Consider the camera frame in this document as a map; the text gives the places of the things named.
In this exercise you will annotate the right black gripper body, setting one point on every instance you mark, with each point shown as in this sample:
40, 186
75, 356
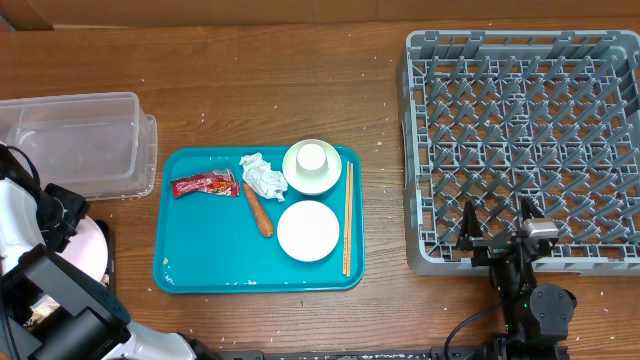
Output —
493, 249

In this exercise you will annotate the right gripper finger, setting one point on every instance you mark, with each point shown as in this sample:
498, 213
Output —
469, 227
529, 210

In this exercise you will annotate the large pink round plate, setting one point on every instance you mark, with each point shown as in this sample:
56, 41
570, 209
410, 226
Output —
87, 250

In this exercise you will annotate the red snack wrapper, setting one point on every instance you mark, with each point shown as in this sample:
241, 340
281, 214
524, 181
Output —
215, 182

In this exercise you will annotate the white upside-down bowl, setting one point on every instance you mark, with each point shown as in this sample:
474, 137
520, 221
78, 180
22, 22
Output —
312, 183

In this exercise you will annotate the white upside-down cup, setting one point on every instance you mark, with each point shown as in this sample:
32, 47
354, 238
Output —
311, 157

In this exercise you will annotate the white paper napkin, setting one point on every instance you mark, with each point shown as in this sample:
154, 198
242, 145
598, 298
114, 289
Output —
262, 179

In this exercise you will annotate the orange carrot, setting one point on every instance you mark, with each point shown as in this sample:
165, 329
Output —
263, 222

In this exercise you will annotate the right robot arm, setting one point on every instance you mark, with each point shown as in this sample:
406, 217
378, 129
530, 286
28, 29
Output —
536, 316

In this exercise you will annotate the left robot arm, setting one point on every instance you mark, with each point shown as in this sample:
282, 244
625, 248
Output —
50, 309

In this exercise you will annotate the black rectangular waste tray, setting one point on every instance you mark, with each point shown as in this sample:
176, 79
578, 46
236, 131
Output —
109, 279

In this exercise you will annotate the clear plastic waste bin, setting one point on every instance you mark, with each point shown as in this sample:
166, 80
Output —
99, 145

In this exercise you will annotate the grey plastic dish rack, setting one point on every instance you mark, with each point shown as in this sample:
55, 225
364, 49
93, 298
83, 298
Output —
495, 117

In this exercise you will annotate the right wooden chopstick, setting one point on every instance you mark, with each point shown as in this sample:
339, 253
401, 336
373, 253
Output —
349, 221

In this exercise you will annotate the wooden chopstick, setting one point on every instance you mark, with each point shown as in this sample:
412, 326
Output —
345, 215
349, 221

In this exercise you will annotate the left wooden chopstick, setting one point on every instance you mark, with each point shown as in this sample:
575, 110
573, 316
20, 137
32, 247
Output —
345, 215

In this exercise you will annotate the teal plastic serving tray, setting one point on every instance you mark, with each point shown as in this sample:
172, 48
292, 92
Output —
210, 244

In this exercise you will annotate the small white round plate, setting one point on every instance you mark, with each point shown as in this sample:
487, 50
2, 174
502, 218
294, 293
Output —
308, 231

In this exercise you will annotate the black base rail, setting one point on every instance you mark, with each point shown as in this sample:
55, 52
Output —
435, 353

